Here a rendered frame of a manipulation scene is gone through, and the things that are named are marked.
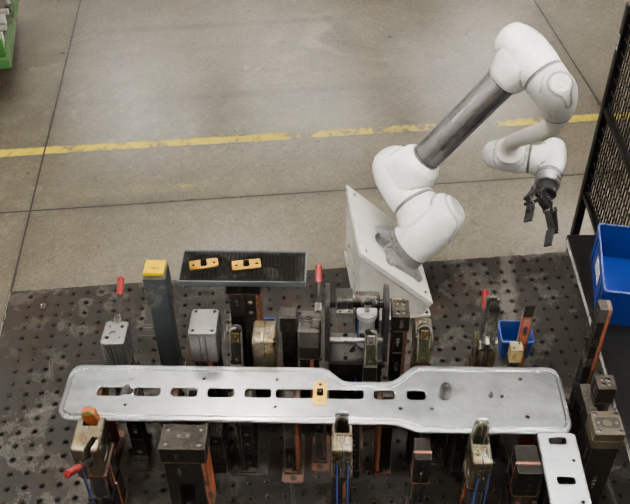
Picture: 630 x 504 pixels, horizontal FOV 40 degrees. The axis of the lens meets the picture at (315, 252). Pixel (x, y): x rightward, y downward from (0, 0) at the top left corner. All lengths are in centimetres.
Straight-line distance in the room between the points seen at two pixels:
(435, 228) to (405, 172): 21
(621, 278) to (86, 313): 179
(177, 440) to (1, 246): 252
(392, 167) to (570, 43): 349
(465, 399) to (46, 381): 136
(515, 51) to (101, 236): 255
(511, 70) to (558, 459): 114
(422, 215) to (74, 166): 266
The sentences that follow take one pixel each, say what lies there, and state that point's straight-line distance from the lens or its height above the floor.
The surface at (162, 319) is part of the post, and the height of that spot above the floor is 97.
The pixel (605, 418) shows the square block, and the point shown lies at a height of 106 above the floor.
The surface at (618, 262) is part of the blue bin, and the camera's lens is 287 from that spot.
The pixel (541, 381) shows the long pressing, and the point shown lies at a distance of 250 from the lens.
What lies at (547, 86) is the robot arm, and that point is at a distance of 262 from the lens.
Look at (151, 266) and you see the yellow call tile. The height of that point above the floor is 116.
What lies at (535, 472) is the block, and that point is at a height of 98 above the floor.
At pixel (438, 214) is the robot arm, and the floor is 107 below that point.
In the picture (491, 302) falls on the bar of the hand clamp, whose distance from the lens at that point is 239.
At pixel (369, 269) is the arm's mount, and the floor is 94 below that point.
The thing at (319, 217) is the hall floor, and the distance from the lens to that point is 452.
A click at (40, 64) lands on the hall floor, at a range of 614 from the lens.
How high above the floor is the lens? 287
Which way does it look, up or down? 42 degrees down
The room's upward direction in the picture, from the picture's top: 1 degrees counter-clockwise
